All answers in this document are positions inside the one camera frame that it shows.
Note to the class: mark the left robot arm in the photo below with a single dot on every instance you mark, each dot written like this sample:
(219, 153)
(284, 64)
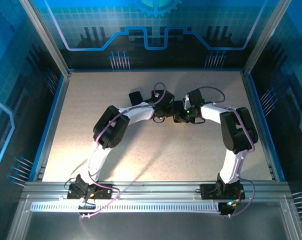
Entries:
(111, 127)

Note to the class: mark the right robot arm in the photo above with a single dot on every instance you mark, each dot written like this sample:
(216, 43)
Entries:
(238, 130)

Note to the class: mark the metal tray panel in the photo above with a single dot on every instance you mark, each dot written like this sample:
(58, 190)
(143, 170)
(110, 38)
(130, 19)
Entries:
(153, 227)

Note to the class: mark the small controller board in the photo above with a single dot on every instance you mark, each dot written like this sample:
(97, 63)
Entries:
(84, 203)
(228, 207)

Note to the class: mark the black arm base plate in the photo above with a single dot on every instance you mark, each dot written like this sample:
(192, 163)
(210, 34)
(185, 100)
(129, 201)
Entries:
(207, 192)
(103, 193)

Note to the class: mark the aluminium side rail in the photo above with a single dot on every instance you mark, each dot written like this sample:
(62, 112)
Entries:
(259, 125)
(54, 125)

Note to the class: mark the aluminium cross rail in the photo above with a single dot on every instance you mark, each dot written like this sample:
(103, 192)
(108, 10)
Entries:
(153, 190)

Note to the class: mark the aluminium frame post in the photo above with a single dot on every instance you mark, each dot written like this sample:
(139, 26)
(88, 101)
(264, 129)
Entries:
(50, 42)
(265, 37)

